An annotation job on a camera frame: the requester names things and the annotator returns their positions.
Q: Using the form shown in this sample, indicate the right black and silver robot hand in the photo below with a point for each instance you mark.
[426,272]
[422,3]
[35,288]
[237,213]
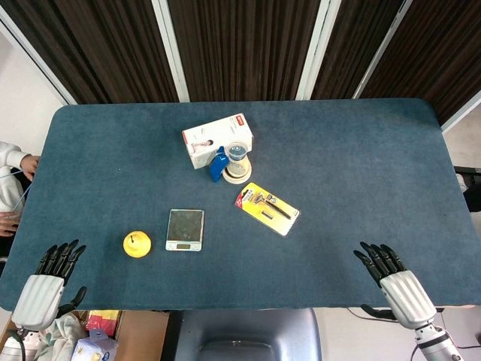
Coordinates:
[404,297]

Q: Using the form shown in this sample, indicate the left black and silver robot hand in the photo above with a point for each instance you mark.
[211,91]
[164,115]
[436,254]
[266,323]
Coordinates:
[39,301]

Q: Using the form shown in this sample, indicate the yellow apple-shaped object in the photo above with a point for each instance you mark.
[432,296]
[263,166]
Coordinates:
[137,245]

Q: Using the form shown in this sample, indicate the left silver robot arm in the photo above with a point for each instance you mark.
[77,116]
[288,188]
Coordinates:
[13,344]

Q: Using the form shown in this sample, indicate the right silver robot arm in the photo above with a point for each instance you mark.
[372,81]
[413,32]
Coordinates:
[437,344]

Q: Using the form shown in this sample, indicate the small digital kitchen scale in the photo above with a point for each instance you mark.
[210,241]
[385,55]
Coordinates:
[185,227]

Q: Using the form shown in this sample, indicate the pale crumpled cloth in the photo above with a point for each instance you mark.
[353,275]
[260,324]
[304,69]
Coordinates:
[64,338]

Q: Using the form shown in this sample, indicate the yellow and red package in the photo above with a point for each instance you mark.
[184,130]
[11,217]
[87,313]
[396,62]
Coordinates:
[101,319]

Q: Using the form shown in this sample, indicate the blue and white tissue pack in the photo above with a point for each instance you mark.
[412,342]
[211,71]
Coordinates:
[94,349]

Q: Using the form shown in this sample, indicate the brown cardboard box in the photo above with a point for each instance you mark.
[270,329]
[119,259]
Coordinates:
[144,334]

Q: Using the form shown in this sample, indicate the blue table cloth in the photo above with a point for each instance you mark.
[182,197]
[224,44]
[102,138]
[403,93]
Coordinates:
[338,169]

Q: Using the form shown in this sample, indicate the person in white top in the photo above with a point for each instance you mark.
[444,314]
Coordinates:
[9,158]

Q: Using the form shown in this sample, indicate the grey-blue chair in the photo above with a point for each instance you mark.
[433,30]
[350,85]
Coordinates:
[248,334]

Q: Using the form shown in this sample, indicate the yellow razor blister pack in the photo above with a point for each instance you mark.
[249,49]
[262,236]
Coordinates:
[268,210]

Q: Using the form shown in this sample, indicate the cream masking tape roll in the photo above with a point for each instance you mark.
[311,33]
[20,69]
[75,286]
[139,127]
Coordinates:
[236,179]

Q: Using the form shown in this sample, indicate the clear plastic jar blue lid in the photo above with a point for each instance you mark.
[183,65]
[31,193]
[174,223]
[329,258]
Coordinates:
[237,158]

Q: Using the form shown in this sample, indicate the blue plastic packet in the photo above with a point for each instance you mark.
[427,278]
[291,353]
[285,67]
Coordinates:
[216,169]

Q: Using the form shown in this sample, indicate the white cardboard product box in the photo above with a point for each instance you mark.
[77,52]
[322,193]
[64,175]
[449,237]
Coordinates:
[214,133]

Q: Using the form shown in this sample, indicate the dark slatted partition panel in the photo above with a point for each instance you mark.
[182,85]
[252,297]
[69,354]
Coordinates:
[439,56]
[349,49]
[248,49]
[105,49]

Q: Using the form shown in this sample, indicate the white partition post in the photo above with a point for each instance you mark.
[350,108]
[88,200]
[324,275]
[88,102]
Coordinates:
[462,113]
[317,52]
[41,64]
[379,56]
[173,52]

